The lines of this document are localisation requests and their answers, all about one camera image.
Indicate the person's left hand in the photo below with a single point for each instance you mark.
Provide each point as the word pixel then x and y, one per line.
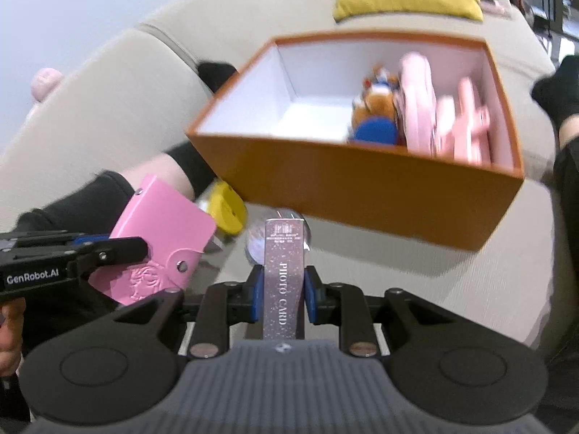
pixel 9 330

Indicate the small plush toy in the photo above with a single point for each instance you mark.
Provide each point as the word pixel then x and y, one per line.
pixel 373 104

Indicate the beige fabric sofa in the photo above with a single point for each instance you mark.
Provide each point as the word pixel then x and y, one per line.
pixel 113 90

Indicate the person's right leg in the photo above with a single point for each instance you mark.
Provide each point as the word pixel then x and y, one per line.
pixel 561 90

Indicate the person's left leg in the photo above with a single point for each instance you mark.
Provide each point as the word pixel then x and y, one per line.
pixel 181 167

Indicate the pink plush toy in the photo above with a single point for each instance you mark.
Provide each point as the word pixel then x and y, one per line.
pixel 45 82

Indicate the pink snap card holder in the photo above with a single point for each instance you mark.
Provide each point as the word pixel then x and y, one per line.
pixel 154 235

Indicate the white power adapter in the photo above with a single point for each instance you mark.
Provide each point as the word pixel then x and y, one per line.
pixel 216 243

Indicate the small yellow plastic object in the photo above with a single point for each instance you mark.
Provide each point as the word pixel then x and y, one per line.
pixel 224 210

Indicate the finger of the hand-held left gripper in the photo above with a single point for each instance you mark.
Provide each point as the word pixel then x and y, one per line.
pixel 86 239
pixel 117 251

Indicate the orange cardboard box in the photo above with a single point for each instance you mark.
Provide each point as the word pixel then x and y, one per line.
pixel 362 190

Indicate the glittery mauve card box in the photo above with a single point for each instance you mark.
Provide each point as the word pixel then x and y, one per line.
pixel 282 280

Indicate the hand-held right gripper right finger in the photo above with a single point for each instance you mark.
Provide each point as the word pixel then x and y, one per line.
pixel 311 294

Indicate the small pink cloth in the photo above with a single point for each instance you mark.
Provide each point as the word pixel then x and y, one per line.
pixel 494 8

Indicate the pink plastic item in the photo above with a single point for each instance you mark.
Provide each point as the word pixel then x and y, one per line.
pixel 466 122

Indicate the person's leg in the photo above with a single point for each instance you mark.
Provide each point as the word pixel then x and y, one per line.
pixel 181 167
pixel 561 90

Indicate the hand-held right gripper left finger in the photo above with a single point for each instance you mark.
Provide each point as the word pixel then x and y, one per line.
pixel 256 294

